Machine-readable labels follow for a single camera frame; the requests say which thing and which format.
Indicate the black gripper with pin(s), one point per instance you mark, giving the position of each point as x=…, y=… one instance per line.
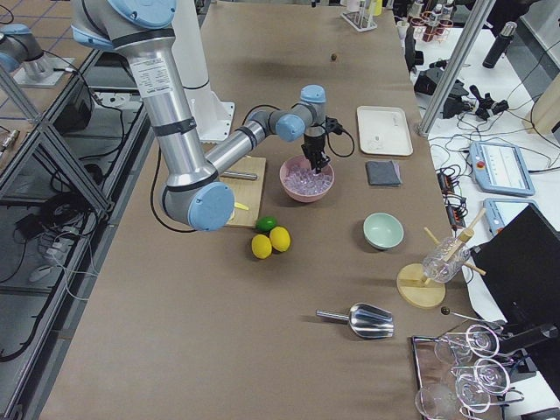
x=313, y=143

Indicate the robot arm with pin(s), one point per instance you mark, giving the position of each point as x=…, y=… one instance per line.
x=142, y=32
x=18, y=45

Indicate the pile of ice cubes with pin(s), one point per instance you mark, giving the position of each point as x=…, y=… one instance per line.
x=303, y=181

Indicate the wooden cup stand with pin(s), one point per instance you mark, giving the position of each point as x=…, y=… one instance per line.
x=422, y=292

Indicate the steel ice scoop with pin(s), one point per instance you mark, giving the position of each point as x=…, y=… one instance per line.
x=366, y=321

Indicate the pink bowl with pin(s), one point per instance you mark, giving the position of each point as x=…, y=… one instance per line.
x=301, y=161

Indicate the grey folded cloth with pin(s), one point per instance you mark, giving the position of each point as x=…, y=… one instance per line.
x=383, y=173

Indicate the wooden cutting board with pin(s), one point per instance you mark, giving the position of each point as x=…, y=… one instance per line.
x=248, y=193

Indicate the cream rabbit tray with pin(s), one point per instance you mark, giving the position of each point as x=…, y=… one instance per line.
x=383, y=131

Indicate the green lime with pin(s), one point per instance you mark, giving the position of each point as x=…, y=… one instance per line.
x=265, y=224

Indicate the whole yellow lemon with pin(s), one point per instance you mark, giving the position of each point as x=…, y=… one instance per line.
x=280, y=239
x=261, y=246

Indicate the yellow plastic knife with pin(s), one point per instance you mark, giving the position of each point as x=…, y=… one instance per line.
x=241, y=206

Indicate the green bowl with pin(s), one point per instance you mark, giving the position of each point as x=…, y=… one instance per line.
x=383, y=231

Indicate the glass on stand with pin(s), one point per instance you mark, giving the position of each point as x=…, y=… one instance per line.
x=445, y=260

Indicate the blue teach pendant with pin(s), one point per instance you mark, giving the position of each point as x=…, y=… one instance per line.
x=500, y=168
x=499, y=212

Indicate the black monitor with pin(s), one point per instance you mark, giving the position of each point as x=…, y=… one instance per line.
x=522, y=270

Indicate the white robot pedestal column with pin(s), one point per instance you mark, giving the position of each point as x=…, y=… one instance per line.
x=212, y=115

